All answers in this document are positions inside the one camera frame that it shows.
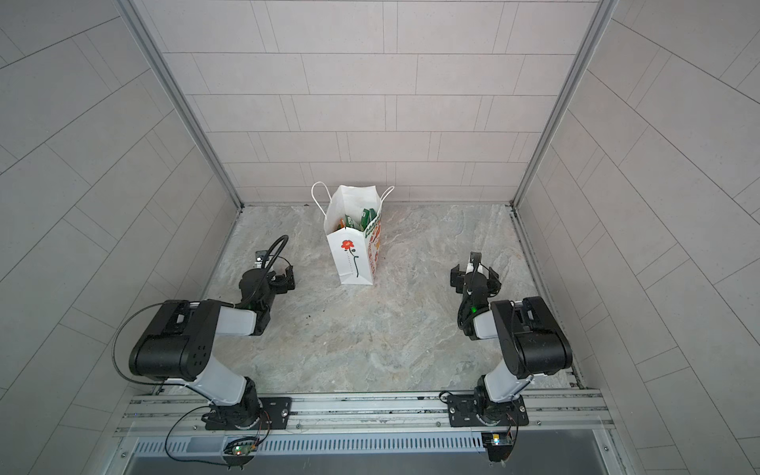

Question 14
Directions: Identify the white flowered paper bag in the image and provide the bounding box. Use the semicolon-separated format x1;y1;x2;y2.
311;181;395;285

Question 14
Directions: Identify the green Fox's spring tea bag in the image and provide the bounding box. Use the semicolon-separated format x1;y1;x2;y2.
361;208;377;231

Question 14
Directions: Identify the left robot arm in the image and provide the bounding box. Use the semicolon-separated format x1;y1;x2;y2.
128;265;295;431

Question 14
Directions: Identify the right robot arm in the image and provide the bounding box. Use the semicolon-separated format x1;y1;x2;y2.
439;251;573;428

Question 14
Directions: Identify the dark green snack packet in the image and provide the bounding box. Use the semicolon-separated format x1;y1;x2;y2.
338;215;362;231

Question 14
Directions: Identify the right controller board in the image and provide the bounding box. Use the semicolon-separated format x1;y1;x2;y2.
481;431;516;462

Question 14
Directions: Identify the controller board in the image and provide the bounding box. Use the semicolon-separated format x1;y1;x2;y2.
224;437;260;457
481;431;516;462

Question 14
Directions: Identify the left controller board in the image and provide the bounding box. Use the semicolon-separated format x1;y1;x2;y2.
224;437;260;457

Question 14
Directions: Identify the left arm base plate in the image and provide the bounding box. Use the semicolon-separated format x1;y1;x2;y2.
201;397;292;431

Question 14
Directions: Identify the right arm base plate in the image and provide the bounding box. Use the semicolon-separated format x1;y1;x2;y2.
439;391;530;428

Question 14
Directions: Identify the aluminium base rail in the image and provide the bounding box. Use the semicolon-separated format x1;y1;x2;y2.
113;389;615;437

